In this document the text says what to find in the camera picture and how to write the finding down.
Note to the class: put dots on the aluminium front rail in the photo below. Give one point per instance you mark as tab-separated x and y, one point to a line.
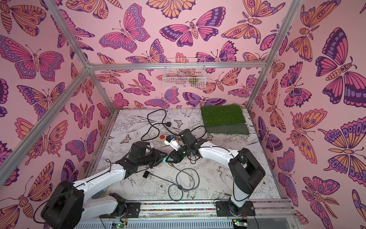
200	214

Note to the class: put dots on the white wire basket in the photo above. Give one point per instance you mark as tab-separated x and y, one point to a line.
185	73

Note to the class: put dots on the small black mp3 player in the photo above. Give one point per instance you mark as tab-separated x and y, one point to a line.
146	174

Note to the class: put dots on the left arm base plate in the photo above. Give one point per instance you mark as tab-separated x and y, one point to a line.
131	210

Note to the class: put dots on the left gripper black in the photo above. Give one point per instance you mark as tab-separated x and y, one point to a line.
157	157

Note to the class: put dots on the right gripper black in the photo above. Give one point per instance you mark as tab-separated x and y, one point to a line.
177	154

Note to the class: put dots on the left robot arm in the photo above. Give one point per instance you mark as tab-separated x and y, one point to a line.
73	202

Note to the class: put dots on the green artificial grass mat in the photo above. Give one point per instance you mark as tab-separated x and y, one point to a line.
227	119

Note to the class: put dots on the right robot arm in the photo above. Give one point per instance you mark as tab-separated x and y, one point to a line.
246	171

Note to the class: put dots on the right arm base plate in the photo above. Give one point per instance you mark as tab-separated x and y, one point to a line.
228	209

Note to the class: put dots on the white red power strip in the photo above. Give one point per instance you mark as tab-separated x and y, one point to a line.
162	138

